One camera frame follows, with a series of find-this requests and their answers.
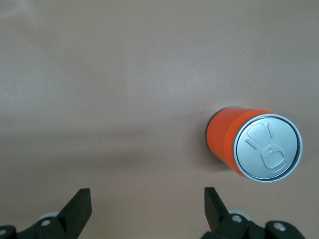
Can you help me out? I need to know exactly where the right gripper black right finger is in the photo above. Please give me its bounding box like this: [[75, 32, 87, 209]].
[[201, 187, 266, 239]]

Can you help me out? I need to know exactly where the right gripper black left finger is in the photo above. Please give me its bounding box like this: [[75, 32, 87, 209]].
[[32, 188, 92, 239]]

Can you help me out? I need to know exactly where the orange can with silver lid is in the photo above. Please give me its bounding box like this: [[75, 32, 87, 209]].
[[205, 106, 304, 184]]

